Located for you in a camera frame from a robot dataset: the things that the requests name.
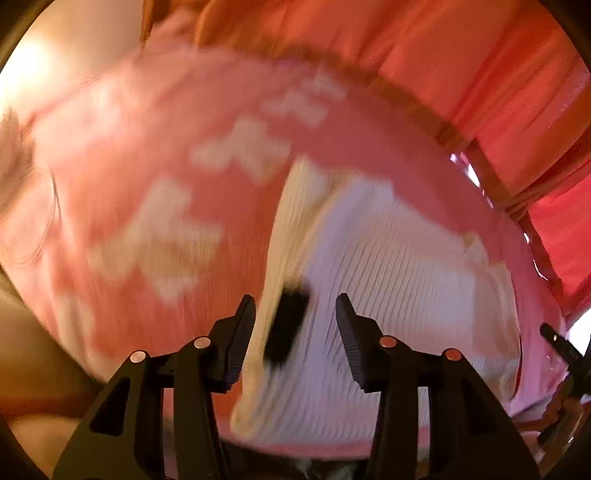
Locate pink orange curtain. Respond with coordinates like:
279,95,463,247
141,0,591,320

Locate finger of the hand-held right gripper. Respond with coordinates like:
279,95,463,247
539,322,591,398

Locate pink white patterned blanket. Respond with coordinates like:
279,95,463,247
0,44,571,462

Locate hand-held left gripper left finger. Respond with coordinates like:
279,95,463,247
52,294,257,480

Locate white black pink knit sweater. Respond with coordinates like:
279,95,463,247
230,156,523,445

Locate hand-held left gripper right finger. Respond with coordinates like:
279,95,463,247
335,292,542,480

